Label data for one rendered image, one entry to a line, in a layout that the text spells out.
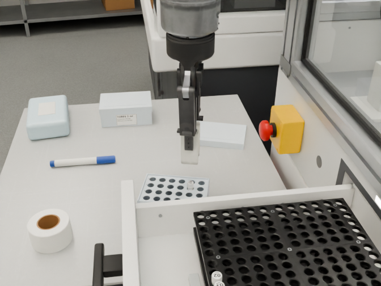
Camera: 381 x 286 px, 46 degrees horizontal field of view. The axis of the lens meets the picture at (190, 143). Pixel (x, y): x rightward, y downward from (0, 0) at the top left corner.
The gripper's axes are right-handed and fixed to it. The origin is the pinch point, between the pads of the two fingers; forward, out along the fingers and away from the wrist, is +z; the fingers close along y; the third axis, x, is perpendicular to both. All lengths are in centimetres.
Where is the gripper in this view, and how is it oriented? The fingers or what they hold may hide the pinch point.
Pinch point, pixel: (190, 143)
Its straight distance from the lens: 79.3
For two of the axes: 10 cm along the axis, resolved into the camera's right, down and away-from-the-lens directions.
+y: 1.2, -5.3, 8.4
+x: -9.9, -0.7, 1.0
